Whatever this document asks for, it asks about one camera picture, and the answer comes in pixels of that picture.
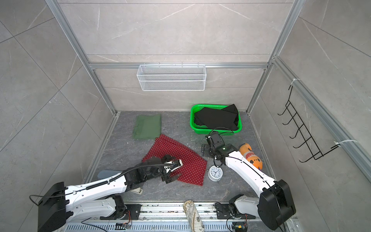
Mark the red polka dot skirt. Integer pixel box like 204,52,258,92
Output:
142,134,207,186

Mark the green skirt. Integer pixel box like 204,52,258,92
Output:
133,114,162,140

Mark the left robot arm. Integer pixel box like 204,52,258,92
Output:
34,155,183,232

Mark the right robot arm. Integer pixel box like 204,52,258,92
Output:
203,131,296,232

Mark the green plastic basket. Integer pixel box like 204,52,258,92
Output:
189,104,243,135

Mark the white alarm clock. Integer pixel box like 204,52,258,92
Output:
208,165,223,182

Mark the orange plush toy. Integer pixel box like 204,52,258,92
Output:
239,143,263,171

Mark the black skirt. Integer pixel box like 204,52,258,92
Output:
193,104,239,131

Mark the beige remote control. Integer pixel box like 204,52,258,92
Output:
130,187,143,195

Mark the patterned rolled cloth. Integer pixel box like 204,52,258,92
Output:
183,200,205,232

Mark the light blue cup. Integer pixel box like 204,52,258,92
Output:
97,170,121,180

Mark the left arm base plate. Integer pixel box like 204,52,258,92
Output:
100,204,142,220

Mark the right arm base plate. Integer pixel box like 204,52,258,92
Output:
214,202,256,219

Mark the white wire wall basket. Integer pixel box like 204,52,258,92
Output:
137,64,207,91

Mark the black wall hook rack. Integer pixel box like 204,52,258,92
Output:
277,86,341,163

